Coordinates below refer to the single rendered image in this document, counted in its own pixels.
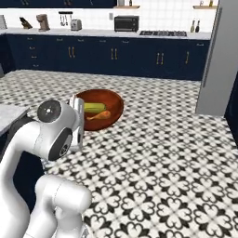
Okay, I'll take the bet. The green cucumber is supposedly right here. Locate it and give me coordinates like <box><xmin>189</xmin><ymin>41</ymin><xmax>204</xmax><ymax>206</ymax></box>
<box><xmin>83</xmin><ymin>102</ymin><xmax>107</xmax><ymax>114</ymax></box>

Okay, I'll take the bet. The grey countertop appliance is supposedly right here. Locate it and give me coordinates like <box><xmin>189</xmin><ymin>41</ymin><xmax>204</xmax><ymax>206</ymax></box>
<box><xmin>0</xmin><ymin>14</ymin><xmax>8</xmax><ymax>31</ymax></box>

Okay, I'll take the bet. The brown chicken drumstick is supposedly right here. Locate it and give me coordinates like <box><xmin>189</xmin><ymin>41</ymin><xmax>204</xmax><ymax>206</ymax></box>
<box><xmin>86</xmin><ymin>110</ymin><xmax>112</xmax><ymax>122</ymax></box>

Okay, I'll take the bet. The silver toaster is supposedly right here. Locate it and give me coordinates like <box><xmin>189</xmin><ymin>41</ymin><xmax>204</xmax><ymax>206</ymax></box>
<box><xmin>70</xmin><ymin>19</ymin><xmax>84</xmax><ymax>32</ymax></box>

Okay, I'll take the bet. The dark blue cabinet side panel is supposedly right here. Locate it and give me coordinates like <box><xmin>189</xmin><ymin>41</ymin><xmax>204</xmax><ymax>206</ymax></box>
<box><xmin>224</xmin><ymin>70</ymin><xmax>238</xmax><ymax>148</ymax></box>

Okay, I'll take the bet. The black toaster oven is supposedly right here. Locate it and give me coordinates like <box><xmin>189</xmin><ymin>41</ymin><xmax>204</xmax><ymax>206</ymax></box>
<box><xmin>113</xmin><ymin>15</ymin><xmax>140</xmax><ymax>33</ymax></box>

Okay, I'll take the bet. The black hob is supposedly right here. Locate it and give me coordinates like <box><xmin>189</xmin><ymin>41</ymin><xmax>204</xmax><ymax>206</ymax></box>
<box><xmin>139</xmin><ymin>30</ymin><xmax>188</xmax><ymax>38</ymax></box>

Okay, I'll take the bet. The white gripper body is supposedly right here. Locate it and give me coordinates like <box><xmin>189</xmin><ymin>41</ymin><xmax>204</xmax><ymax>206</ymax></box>
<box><xmin>68</xmin><ymin>95</ymin><xmax>86</xmax><ymax>130</ymax></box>

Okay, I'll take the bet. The wooden wall shelf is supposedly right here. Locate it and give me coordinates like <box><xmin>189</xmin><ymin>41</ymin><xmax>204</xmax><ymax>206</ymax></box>
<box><xmin>192</xmin><ymin>5</ymin><xmax>218</xmax><ymax>10</ymax></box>
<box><xmin>112</xmin><ymin>5</ymin><xmax>141</xmax><ymax>9</ymax></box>

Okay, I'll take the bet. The brown wooden bowl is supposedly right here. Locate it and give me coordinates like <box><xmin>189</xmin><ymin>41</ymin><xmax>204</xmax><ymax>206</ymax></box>
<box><xmin>73</xmin><ymin>88</ymin><xmax>125</xmax><ymax>132</ymax></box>

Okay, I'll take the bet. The dark blue base cupboards run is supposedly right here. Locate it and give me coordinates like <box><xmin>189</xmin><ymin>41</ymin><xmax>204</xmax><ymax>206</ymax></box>
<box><xmin>0</xmin><ymin>33</ymin><xmax>212</xmax><ymax>82</ymax></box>

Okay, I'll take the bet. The grey fridge door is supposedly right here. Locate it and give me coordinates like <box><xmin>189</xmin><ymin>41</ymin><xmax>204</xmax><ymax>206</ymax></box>
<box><xmin>194</xmin><ymin>0</ymin><xmax>238</xmax><ymax>117</ymax></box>

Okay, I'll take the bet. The dark knife block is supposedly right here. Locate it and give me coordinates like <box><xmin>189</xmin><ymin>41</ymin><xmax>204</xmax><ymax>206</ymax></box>
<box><xmin>19</xmin><ymin>16</ymin><xmax>33</xmax><ymax>31</ymax></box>

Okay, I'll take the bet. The rail with hanging utensils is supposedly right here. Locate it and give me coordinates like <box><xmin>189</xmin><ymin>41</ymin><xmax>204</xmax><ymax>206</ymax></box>
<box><xmin>58</xmin><ymin>10</ymin><xmax>74</xmax><ymax>28</ymax></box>

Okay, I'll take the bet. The dark blue wall cupboards run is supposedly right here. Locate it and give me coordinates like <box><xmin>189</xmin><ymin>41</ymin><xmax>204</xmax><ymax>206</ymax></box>
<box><xmin>0</xmin><ymin>0</ymin><xmax>117</xmax><ymax>9</ymax></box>

